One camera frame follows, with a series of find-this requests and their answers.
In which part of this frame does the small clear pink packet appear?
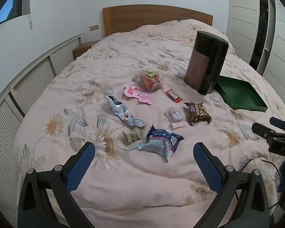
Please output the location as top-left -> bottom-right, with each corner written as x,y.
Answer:
166,107 -> 188,129

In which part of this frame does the white louvered cabinet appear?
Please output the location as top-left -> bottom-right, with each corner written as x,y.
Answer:
0,34 -> 82,209

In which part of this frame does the dark brown thermos jug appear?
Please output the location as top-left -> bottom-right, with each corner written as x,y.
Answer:
183,30 -> 229,96

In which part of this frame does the black cable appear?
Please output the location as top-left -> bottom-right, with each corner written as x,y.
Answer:
241,158 -> 282,174

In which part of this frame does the small red candy wrapper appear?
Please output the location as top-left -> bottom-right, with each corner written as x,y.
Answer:
164,88 -> 182,103

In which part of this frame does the white wardrobe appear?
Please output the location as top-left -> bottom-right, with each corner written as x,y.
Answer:
226,0 -> 285,81

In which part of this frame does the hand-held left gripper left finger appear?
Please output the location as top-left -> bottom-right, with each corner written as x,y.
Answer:
17,142 -> 96,228

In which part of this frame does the floral blanket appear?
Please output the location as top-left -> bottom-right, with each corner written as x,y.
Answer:
13,19 -> 285,228

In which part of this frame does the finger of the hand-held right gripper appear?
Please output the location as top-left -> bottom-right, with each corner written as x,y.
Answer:
269,117 -> 285,134
251,122 -> 277,145

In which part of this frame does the window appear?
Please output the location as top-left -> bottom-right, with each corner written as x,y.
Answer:
0,0 -> 23,28

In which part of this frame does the brown chocolate packet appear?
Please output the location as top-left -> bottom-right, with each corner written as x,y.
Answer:
184,101 -> 212,126

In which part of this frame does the white blind cord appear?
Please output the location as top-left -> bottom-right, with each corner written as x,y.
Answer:
27,0 -> 34,30

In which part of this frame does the long white blue packet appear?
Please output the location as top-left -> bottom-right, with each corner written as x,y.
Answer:
105,93 -> 147,127

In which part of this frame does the small beige snack packet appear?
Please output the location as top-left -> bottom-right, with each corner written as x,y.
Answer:
123,127 -> 143,146

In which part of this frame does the clear snack bag green label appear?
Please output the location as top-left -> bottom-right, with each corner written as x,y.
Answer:
133,69 -> 163,92

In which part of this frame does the pink cartoon snack packet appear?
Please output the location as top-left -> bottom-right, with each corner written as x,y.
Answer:
123,84 -> 155,105

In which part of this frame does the green box tray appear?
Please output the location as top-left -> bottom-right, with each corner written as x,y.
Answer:
215,75 -> 268,112

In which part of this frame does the wooden headboard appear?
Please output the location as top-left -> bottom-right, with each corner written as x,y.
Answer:
103,5 -> 214,37

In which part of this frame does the blue white snack packet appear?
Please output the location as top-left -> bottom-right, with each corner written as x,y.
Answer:
133,124 -> 184,162

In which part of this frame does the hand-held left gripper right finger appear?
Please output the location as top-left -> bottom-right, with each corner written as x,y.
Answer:
193,142 -> 270,228

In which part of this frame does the wooden bedside table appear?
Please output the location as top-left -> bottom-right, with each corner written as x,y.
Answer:
73,41 -> 101,61

